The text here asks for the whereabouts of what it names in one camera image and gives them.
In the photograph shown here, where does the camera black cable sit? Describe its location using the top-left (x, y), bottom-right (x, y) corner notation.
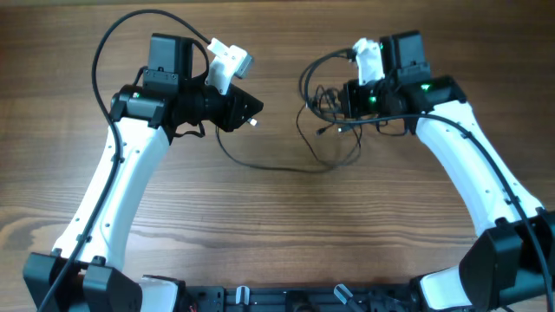
top-left (36, 9), bottom-right (213, 312)
top-left (297, 47), bottom-right (555, 304)

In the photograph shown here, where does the right camera black cable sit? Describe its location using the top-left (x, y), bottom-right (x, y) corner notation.
top-left (297, 47), bottom-right (555, 304)

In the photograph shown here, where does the left camera black cable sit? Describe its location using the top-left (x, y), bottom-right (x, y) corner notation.
top-left (36, 9), bottom-right (213, 312)

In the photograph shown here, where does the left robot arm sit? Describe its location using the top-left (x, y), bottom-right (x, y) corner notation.
top-left (23, 34), bottom-right (263, 311)

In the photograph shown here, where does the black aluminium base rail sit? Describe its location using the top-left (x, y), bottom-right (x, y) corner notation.
top-left (177, 284), bottom-right (419, 312)

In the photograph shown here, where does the black usb cable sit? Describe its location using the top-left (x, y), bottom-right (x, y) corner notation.
top-left (214, 84), bottom-right (369, 174)

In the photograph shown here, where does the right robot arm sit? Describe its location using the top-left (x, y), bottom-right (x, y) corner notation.
top-left (340, 31), bottom-right (554, 311)

